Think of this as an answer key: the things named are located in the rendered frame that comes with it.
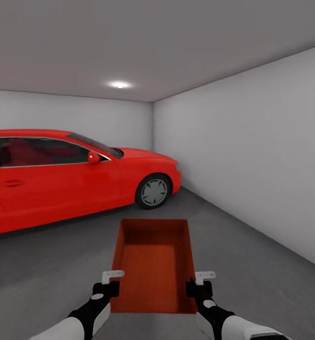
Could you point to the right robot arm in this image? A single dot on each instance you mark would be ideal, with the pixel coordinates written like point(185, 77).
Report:
point(219, 324)

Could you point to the car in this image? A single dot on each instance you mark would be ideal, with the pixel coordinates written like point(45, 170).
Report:
point(52, 175)

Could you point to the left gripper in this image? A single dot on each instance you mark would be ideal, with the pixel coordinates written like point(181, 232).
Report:
point(112, 287)

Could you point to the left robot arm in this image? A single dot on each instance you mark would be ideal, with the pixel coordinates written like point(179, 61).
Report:
point(84, 323)

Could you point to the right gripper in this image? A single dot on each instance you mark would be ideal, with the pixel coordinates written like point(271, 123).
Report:
point(192, 290)

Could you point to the storage box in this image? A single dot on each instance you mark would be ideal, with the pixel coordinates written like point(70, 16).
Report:
point(156, 257)

